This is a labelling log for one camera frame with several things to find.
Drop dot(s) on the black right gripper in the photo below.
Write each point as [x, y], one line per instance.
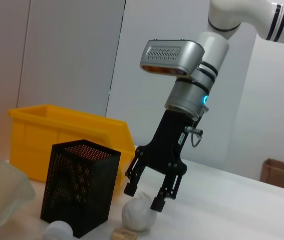
[168, 147]

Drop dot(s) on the white paper ball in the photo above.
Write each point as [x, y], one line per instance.
[139, 215]

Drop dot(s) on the clear green-label water bottle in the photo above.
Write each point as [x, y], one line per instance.
[57, 231]

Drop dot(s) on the black mesh pen holder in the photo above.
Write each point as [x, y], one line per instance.
[76, 190]

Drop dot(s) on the pale green glass fruit bowl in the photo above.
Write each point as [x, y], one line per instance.
[1, 192]

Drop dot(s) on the small wooden block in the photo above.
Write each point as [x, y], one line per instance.
[125, 234]

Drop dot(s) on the yellow plastic storage bin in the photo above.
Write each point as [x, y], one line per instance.
[44, 140]

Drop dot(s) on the brown cardboard box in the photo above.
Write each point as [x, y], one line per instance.
[282, 175]

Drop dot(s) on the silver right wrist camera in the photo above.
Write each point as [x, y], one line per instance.
[171, 57]

